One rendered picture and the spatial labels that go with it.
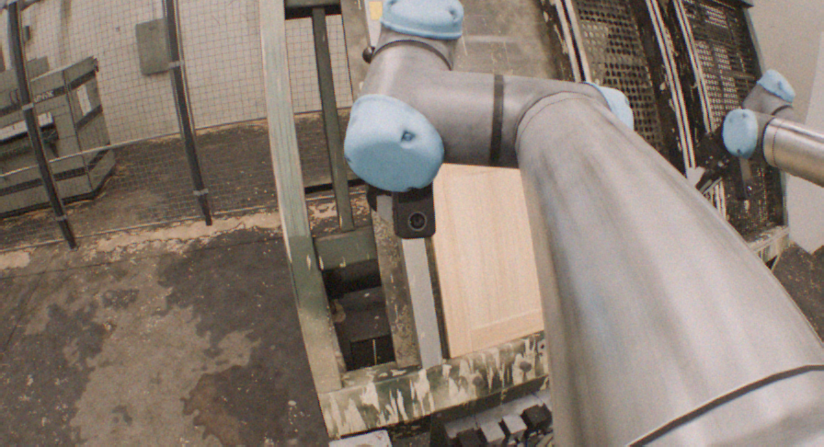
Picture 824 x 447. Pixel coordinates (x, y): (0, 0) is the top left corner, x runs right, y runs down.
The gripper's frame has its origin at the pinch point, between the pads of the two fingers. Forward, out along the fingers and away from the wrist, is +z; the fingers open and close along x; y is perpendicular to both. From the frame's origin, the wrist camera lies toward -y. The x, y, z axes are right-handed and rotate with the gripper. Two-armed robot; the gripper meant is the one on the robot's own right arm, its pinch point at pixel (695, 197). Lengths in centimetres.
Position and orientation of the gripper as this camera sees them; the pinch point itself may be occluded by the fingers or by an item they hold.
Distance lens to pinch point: 100.9
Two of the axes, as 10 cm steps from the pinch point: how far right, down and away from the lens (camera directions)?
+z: -1.3, 5.3, 8.4
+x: -9.6, 1.4, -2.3
